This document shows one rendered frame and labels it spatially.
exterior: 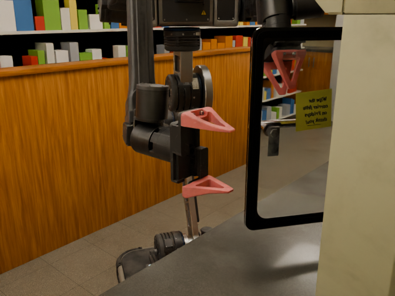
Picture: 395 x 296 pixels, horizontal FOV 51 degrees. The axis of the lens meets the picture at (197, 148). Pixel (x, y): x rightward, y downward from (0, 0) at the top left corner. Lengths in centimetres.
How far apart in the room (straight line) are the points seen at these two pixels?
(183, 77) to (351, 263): 101
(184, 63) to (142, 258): 108
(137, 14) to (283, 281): 58
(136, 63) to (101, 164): 205
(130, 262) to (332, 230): 158
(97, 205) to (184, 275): 213
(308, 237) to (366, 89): 45
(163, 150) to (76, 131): 200
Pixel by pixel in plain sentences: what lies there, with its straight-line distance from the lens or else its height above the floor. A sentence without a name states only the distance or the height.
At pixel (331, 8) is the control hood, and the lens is 62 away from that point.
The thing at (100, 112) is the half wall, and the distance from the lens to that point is 275.
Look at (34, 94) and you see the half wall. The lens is 249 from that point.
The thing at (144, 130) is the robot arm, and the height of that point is 122.
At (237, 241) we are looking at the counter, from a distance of 93.
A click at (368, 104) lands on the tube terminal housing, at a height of 129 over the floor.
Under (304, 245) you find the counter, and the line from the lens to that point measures 94.
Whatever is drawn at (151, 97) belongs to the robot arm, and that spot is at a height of 128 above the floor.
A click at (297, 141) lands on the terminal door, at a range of 83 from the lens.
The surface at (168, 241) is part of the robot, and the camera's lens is 198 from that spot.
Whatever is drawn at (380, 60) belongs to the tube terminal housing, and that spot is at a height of 135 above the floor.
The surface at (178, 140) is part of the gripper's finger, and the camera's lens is 65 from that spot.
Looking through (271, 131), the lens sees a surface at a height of 120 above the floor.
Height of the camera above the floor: 141
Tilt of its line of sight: 18 degrees down
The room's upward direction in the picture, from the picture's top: straight up
